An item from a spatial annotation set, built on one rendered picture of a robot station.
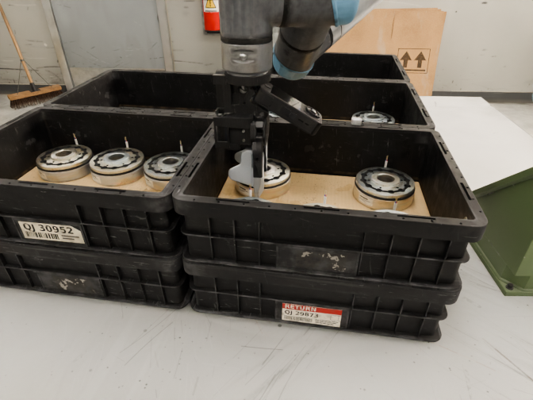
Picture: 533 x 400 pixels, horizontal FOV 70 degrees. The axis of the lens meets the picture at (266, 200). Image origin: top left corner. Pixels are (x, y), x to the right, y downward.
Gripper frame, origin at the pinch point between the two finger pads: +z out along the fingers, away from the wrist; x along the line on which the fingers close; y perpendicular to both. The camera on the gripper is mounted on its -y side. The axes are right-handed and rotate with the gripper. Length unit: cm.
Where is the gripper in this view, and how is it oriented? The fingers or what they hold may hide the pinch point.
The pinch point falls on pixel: (262, 184)
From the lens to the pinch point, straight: 68.4
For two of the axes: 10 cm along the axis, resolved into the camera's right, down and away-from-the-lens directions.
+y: -10.0, -0.5, 0.9
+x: -1.0, 5.5, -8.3
